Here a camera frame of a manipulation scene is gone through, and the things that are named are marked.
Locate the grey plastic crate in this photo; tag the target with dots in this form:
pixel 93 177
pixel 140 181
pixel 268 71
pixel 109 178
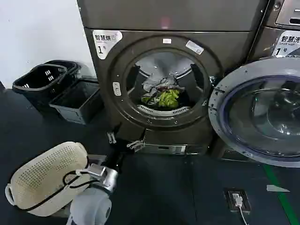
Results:
pixel 77 103

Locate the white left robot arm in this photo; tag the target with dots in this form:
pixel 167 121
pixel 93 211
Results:
pixel 92 204

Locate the grey cloth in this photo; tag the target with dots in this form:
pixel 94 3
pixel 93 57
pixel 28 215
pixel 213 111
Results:
pixel 152 84

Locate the grey dryer with round opening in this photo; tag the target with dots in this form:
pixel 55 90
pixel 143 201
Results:
pixel 229 47

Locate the white perforated laundry basket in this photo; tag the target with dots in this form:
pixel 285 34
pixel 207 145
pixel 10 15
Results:
pixel 44 173

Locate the green floor tape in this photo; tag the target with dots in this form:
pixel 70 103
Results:
pixel 279 194

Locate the black floor socket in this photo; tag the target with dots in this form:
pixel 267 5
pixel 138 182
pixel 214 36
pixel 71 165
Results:
pixel 228 199

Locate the grey washing machine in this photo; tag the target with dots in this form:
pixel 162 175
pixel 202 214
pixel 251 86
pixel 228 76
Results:
pixel 269 42

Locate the round glass dryer door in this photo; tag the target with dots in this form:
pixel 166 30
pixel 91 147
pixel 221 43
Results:
pixel 257 112

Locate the black cloth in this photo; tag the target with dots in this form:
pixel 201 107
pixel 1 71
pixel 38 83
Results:
pixel 185 96

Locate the green cloth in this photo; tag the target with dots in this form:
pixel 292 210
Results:
pixel 167 98

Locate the white plug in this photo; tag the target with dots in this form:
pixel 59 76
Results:
pixel 237 199

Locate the white paper scrap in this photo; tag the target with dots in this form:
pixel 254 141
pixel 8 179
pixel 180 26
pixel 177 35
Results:
pixel 275 188

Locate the black plastic basket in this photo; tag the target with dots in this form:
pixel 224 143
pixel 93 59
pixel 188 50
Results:
pixel 35 86
pixel 70 65

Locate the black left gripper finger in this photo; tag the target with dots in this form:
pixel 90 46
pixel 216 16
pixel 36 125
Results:
pixel 137 145
pixel 112 138

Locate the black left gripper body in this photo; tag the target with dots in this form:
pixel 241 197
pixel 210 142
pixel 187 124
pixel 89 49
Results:
pixel 118 152

